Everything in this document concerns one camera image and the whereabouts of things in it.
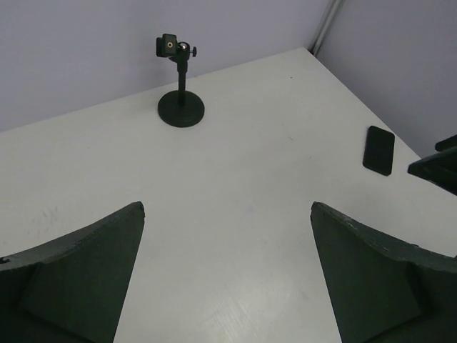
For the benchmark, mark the black smartphone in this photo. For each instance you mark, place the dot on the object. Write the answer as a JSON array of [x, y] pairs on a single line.
[[379, 151]]

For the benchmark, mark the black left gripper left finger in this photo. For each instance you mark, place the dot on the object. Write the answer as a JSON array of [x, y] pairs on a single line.
[[72, 289]]

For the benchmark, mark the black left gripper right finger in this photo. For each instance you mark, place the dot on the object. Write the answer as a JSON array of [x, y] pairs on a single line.
[[383, 289]]

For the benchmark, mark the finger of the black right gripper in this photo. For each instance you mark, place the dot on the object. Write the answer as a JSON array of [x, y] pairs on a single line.
[[439, 168]]

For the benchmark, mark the black phone stand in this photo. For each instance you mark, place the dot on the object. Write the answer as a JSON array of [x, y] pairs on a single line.
[[180, 108]]

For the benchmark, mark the aluminium right corner post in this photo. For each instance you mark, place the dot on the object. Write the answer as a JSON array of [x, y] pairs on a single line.
[[329, 16]]

